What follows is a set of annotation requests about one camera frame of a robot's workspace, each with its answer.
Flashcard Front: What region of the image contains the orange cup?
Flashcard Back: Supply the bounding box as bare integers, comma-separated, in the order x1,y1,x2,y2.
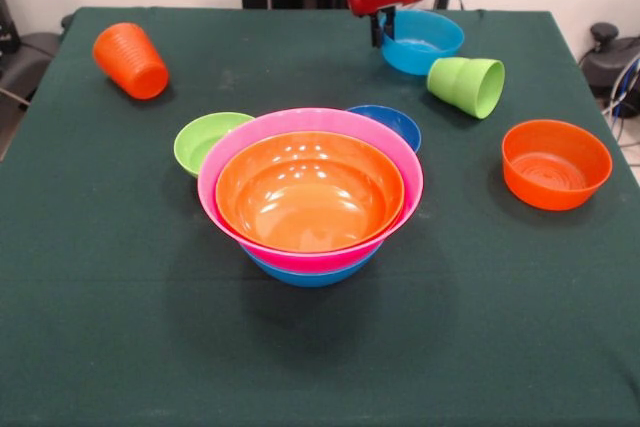
92,22,171,101

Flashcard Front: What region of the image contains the green cup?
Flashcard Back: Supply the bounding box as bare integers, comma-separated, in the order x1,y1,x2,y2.
426,56,507,120

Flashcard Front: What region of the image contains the dark green tablecloth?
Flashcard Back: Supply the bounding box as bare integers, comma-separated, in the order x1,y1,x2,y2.
0,6,640,427

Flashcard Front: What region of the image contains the large blue bowl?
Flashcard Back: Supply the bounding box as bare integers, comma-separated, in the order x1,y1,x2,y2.
241,244,386,289

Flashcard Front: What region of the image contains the small green bowl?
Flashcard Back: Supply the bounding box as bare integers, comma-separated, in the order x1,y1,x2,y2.
173,112,256,179

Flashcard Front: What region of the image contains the tangled cable bundle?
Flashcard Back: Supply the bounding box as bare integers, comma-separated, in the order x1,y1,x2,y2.
601,57,640,148

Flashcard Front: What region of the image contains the small dark blue bowl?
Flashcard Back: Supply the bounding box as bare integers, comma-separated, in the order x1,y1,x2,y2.
345,104,423,154

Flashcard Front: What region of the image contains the large orange bowl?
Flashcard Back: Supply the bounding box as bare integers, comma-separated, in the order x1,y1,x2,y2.
214,130,405,254

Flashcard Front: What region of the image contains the grey wheeled base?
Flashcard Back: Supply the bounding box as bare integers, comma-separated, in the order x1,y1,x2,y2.
578,21,640,101
0,31,64,98

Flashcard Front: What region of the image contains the small light blue bowl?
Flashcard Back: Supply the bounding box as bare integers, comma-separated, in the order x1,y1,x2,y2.
379,9,465,77

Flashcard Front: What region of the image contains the large pink bowl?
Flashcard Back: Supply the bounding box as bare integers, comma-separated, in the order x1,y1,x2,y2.
196,107,425,274

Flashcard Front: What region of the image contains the small orange bowl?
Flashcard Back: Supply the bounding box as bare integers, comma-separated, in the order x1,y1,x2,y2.
501,119,614,212

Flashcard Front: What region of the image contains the black equipment box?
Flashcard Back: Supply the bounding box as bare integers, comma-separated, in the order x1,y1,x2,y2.
0,0,21,56

